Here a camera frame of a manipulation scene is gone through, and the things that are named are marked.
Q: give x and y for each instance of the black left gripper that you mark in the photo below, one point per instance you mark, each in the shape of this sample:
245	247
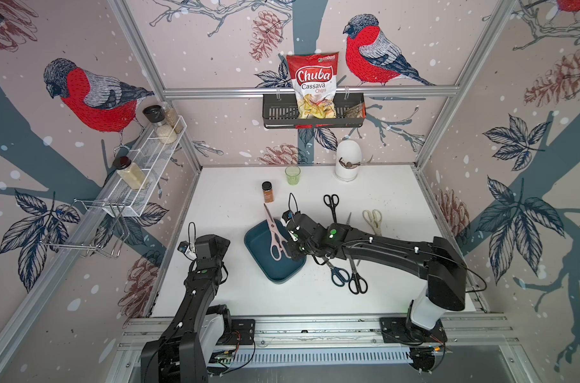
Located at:
220	248

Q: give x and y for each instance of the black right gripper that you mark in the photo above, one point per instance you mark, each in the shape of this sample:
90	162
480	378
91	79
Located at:
291	252

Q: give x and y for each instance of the black scissors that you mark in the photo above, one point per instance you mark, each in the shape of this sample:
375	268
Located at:
332	201
357	284

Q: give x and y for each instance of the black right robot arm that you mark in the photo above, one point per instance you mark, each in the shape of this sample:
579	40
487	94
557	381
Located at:
437	262

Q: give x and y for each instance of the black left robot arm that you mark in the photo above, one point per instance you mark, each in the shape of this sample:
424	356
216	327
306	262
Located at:
177	356

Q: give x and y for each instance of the orange spice jar black lid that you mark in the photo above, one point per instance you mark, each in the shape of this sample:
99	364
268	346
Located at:
267	192

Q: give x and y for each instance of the green glass cup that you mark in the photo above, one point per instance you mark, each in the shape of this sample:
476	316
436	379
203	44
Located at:
293	174

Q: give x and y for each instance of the white utensil holder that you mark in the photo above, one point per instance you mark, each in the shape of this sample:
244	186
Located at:
348	160

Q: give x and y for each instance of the yellow spice jar red lid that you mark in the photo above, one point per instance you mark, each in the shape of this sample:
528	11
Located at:
132	175

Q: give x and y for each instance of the small spice jar behind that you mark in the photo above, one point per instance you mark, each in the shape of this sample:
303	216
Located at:
172	117

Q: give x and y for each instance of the red Chuba chips bag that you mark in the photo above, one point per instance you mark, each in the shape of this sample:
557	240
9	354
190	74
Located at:
313	79

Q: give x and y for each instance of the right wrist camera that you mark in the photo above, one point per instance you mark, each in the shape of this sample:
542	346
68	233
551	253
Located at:
287	217

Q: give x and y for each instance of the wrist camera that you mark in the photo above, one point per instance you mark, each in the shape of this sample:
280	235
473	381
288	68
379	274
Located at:
287	217
186	249

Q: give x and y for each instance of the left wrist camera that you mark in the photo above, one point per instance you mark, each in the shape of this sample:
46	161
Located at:
186	249

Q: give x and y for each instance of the cream handled scissors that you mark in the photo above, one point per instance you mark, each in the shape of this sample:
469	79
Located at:
374	219

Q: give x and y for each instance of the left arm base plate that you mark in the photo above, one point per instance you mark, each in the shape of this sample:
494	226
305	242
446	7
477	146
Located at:
241	333

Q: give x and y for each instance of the white wire wall shelf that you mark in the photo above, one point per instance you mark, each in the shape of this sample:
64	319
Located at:
151	154

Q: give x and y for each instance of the black wall basket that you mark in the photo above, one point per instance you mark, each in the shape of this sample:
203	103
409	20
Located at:
282	112

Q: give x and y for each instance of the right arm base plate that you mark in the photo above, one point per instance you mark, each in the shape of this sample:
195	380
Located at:
401	330

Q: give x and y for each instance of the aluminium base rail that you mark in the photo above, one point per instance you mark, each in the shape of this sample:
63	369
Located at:
321	339

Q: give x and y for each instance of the aluminium frame post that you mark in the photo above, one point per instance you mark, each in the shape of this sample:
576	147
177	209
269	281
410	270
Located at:
144	58

